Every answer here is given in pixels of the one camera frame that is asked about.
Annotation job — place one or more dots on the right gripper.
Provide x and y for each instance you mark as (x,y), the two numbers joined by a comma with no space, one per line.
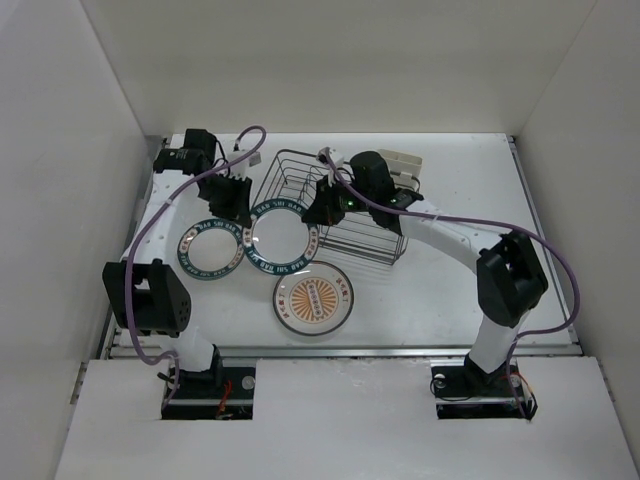
(322,210)

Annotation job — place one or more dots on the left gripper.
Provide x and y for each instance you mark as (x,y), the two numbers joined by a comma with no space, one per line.
(238,210)

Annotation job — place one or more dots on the green rim lettered plate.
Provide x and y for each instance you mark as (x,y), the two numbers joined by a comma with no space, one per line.
(278,242)
(211,249)

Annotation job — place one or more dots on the wire dish rack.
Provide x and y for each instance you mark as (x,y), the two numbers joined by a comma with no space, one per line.
(293,174)

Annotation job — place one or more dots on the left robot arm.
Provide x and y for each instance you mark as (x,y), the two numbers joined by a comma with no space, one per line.
(195,189)

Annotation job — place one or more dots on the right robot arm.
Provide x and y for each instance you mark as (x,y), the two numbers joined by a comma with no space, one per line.
(509,277)

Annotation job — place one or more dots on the white cutlery holder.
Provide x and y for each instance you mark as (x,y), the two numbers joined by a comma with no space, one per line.
(404,168)

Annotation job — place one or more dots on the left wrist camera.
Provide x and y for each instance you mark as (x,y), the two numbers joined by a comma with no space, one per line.
(240,169)

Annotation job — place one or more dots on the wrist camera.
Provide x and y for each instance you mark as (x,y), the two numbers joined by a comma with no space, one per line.
(240,169)
(331,158)

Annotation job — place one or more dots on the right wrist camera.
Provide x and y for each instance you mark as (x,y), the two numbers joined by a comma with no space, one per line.
(331,158)

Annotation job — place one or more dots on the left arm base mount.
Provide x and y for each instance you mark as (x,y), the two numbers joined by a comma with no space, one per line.
(221,393)

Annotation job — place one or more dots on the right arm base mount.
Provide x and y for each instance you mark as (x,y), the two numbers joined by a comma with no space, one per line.
(460,395)

